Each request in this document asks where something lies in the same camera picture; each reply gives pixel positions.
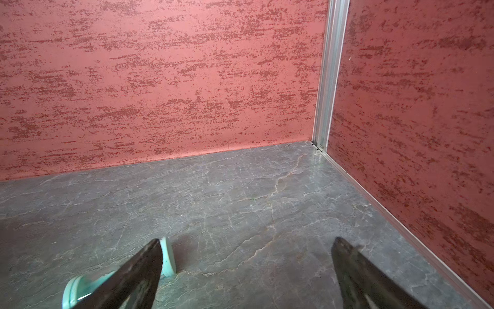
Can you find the aluminium corner post right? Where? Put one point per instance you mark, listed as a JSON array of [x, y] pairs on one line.
[[331, 58]]

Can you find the teal hourglass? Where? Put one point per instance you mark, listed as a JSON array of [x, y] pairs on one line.
[[79, 287]]

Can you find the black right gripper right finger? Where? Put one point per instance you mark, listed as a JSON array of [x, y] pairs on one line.
[[360, 281]]

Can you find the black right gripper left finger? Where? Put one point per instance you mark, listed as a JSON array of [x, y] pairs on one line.
[[133, 285]]

